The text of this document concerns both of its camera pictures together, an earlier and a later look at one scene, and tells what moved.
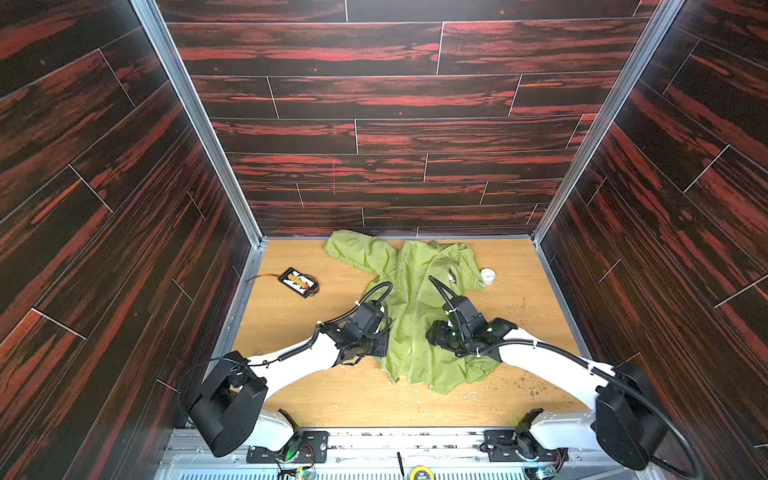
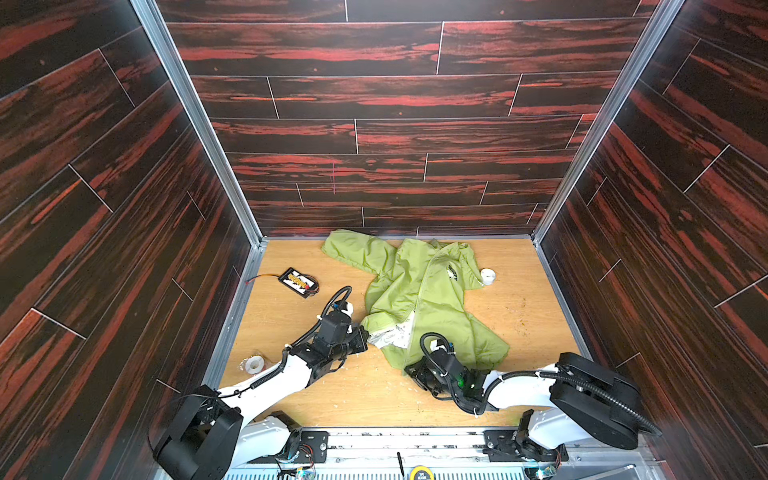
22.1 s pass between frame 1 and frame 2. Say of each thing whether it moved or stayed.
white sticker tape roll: stayed
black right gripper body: moved
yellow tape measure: stayed
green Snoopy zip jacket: stayed
